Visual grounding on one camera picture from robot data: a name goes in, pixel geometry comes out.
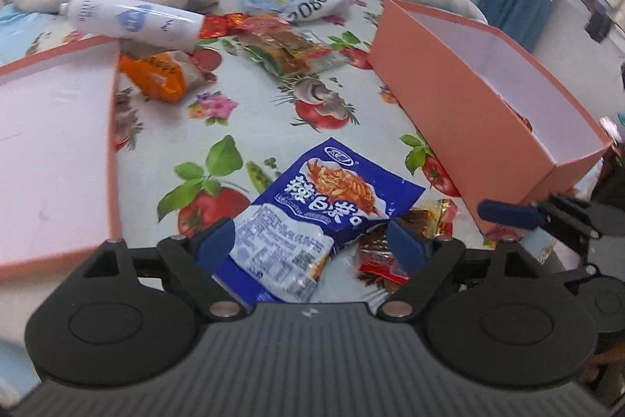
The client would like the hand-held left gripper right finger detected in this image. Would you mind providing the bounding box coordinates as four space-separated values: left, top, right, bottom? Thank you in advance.
378 219 554 320

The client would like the green label snack packet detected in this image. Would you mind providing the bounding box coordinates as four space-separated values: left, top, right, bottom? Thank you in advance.
234 29 345 78

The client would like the pink box lid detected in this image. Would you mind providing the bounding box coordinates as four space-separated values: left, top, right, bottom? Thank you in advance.
0 35 123 281

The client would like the orange snack packet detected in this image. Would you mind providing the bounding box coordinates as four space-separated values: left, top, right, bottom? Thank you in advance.
118 50 218 104

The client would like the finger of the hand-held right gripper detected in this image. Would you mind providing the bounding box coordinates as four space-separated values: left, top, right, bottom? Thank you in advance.
477 195 602 243

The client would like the red chili snack packet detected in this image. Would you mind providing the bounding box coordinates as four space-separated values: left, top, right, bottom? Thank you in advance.
354 231 416 290

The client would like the white spray bottle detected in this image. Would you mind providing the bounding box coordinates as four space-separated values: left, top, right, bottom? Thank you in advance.
59 0 206 54

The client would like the deep pink box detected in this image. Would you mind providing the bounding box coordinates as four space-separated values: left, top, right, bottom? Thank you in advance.
367 0 613 236

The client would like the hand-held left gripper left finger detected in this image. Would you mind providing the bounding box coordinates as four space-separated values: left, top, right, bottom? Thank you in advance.
80 217 245 320

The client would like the red foil snack packet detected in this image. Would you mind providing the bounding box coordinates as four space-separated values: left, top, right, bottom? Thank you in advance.
199 13 289 41

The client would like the blue snack packet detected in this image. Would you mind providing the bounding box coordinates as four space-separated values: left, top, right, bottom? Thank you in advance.
215 138 427 304

